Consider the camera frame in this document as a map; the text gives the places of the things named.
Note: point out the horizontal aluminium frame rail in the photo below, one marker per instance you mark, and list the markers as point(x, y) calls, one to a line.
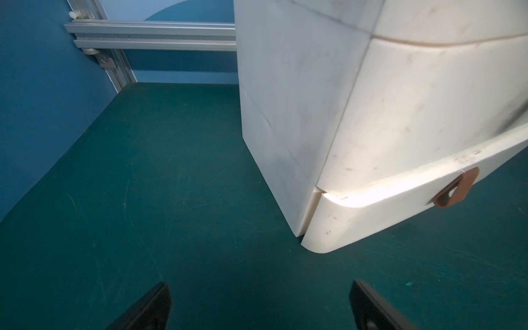
point(169, 36)

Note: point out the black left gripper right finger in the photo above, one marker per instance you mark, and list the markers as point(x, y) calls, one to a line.
point(373, 311)

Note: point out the brown top drawer pull tab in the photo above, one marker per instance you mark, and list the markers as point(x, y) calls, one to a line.
point(456, 191)

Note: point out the white drawer cabinet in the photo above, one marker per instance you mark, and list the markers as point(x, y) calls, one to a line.
point(338, 95)

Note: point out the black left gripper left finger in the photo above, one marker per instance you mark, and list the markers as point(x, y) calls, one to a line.
point(151, 311)

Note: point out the left aluminium frame post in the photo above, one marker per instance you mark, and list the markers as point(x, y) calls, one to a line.
point(89, 26)

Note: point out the white top drawer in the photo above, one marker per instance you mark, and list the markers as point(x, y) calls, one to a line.
point(340, 220)

